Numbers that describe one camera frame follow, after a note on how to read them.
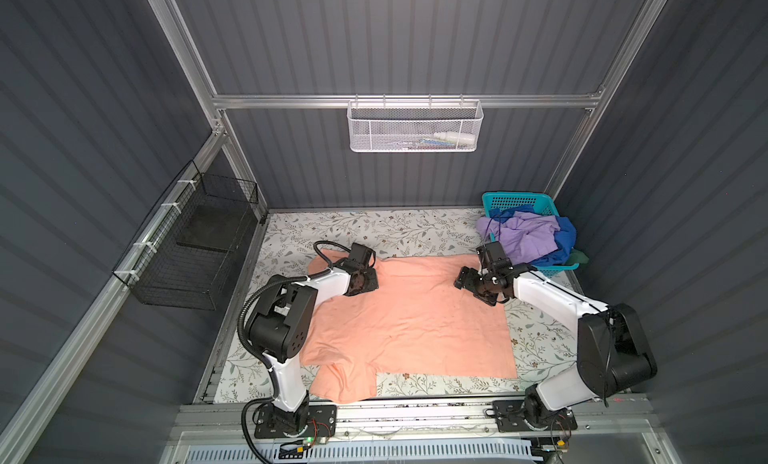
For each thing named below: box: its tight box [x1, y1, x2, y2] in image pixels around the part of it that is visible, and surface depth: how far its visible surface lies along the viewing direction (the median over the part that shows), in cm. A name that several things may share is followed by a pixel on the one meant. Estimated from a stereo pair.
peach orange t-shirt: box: [300, 250, 518, 405], surface depth 89 cm
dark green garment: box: [565, 249, 589, 265], surface depth 94 cm
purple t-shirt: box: [476, 211, 560, 266], surface depth 96 cm
